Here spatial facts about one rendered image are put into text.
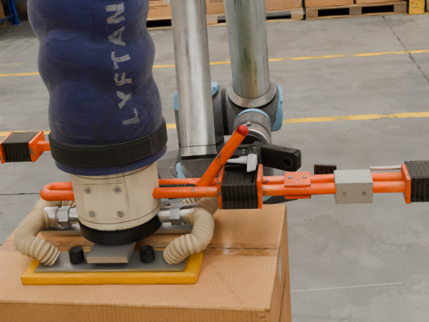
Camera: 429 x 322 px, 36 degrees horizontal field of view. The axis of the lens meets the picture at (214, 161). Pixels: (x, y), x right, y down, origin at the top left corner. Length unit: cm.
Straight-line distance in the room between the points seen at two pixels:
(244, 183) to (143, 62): 30
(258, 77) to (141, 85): 78
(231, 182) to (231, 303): 24
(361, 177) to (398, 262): 186
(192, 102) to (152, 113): 39
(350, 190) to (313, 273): 177
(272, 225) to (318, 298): 147
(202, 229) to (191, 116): 42
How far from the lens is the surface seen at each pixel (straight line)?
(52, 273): 133
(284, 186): 127
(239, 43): 185
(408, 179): 127
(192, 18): 164
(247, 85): 196
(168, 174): 216
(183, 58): 163
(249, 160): 130
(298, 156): 140
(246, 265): 130
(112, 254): 129
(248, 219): 146
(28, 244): 134
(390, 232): 337
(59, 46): 117
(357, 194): 128
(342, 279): 299
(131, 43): 119
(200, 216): 129
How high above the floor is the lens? 163
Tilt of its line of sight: 22 degrees down
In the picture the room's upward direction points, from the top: 5 degrees counter-clockwise
